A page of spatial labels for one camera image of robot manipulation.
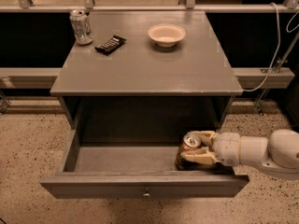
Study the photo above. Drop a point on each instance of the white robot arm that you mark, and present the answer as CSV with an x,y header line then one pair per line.
x,y
277,155

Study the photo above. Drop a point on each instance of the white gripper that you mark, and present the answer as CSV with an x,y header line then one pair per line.
x,y
230,148

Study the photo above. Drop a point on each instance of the orange soda can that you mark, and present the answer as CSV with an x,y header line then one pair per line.
x,y
190,142

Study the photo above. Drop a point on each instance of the grey open top drawer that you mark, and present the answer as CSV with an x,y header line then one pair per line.
x,y
122,147

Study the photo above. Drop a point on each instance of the grey wooden cabinet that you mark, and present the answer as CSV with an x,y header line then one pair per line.
x,y
196,66

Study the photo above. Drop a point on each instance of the silver white soda can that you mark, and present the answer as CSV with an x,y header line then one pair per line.
x,y
81,27

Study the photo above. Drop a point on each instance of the metal railing frame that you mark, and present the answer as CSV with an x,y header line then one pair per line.
x,y
33,31

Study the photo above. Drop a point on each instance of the white ceramic bowl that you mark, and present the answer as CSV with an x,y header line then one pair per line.
x,y
166,35

